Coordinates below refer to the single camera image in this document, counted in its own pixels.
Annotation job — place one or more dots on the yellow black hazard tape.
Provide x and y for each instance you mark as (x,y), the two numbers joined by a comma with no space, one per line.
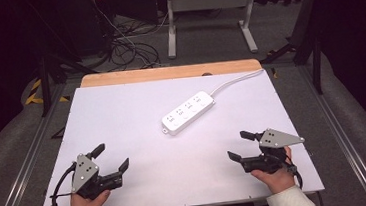
(35,96)

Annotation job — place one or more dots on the dark equipment box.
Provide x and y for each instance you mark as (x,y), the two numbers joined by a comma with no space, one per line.
(87,24)

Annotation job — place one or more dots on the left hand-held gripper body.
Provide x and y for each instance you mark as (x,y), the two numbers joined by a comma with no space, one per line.
(84,173)

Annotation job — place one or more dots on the person's right hand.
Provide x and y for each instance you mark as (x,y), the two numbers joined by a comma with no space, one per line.
(276,180)

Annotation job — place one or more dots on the aluminium floor rail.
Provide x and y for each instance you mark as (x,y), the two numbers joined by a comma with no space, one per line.
(26,170)
(345,142)

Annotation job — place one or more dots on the white metal stand frame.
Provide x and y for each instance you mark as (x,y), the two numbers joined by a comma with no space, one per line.
(209,1)

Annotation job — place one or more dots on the black metal stand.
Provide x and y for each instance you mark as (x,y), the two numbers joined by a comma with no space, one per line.
(316,61)
(45,88)

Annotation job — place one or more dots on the wooden table board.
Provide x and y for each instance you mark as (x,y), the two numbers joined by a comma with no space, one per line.
(168,73)

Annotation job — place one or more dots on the white power strip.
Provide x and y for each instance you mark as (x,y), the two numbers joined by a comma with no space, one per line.
(188,113)

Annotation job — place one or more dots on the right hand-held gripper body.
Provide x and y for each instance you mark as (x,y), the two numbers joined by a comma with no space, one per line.
(272,148)

